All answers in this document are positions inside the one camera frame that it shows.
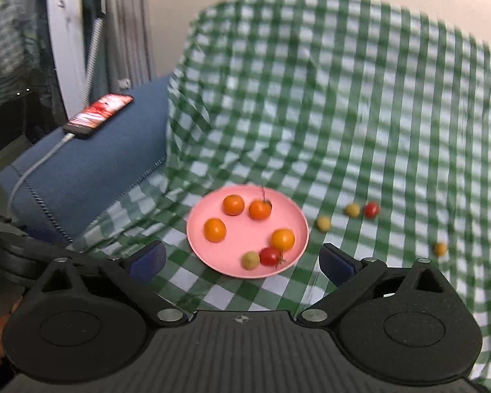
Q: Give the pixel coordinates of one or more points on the blue sofa cushion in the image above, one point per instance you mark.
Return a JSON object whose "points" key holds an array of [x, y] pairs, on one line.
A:
{"points": [[98, 186]]}

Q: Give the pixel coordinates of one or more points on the grey curtain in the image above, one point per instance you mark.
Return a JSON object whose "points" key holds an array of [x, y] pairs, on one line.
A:
{"points": [[129, 43]]}

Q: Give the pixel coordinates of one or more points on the yellow-green small fruit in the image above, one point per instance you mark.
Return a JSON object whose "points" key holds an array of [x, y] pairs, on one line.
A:
{"points": [[352, 210], [324, 224]]}

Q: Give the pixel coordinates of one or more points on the large orange citrus fruit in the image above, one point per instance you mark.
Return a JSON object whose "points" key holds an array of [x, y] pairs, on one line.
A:
{"points": [[215, 230]]}

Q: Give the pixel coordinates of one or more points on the yellow fruit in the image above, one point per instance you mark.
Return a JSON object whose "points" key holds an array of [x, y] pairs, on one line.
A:
{"points": [[250, 260]]}

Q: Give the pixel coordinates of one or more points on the orange cherry tomato on plate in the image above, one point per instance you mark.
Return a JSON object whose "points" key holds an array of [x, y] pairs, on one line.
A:
{"points": [[282, 239]]}

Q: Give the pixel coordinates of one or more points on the green checkered tablecloth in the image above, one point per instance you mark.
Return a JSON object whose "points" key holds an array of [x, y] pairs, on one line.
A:
{"points": [[329, 102]]}

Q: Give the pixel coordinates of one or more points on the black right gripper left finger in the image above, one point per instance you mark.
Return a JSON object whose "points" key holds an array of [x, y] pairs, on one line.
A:
{"points": [[78, 335]]}

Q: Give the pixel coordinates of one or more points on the white door frame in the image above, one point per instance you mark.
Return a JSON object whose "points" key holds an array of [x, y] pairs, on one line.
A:
{"points": [[74, 51]]}

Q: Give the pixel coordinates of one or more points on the red cherry tomato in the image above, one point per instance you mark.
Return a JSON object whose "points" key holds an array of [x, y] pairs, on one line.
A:
{"points": [[372, 210], [271, 257]]}

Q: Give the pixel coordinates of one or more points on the small orange tomato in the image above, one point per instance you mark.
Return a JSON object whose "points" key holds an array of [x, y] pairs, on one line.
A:
{"points": [[233, 205]]}

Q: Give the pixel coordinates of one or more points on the orange tomato with stem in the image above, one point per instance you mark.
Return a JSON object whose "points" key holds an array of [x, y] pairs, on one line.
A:
{"points": [[260, 207]]}

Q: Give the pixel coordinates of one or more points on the small olive-yellow fruit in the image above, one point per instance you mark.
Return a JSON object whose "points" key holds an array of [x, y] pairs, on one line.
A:
{"points": [[440, 249]]}

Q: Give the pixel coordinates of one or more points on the red cherry tomato on plate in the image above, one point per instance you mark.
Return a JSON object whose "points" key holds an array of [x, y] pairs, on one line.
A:
{"points": [[271, 257]]}

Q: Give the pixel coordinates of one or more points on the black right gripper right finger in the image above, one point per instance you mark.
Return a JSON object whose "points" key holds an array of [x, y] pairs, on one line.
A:
{"points": [[402, 325]]}

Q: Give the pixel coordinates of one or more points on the pink round plate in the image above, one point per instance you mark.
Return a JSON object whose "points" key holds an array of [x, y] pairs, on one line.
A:
{"points": [[243, 234]]}

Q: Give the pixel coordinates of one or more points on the black smartphone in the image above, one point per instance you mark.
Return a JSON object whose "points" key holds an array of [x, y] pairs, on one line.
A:
{"points": [[85, 124]]}

